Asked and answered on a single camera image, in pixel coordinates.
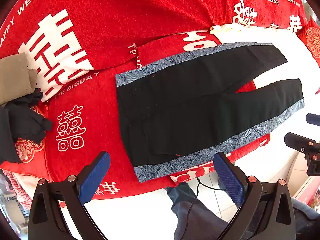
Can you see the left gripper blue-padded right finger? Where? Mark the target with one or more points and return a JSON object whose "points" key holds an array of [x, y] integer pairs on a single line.
{"points": [[264, 208]]}

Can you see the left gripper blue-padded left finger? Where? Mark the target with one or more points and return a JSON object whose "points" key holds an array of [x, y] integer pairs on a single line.
{"points": [[46, 220]]}

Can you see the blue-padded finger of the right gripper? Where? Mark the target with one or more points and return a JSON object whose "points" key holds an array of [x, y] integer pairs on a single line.
{"points": [[313, 119]]}

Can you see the black pants blue patterned trim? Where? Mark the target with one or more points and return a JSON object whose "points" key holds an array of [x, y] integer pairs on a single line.
{"points": [[178, 112]]}

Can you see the red embroidered cushion left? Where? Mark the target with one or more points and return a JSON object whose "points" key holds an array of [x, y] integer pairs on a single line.
{"points": [[33, 160]]}

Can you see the red embroidered cushion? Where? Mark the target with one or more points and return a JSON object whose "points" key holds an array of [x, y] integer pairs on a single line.
{"points": [[310, 36], [33, 160]]}

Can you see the person's blue jeans leg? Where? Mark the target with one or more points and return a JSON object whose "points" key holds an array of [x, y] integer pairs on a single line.
{"points": [[195, 221]]}

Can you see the red embroidered cushion right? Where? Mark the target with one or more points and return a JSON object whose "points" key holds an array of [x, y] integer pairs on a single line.
{"points": [[310, 36]]}

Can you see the black crumpled garment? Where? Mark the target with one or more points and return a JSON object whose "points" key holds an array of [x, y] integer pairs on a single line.
{"points": [[19, 121]]}

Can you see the cream fleece blanket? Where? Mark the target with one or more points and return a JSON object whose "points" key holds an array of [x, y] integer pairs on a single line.
{"points": [[217, 29]]}

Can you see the beige folded cloth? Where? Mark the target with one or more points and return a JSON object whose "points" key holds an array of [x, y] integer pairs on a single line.
{"points": [[17, 80]]}

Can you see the red wedding print sofa cover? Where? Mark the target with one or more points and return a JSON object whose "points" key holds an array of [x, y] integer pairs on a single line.
{"points": [[78, 46]]}

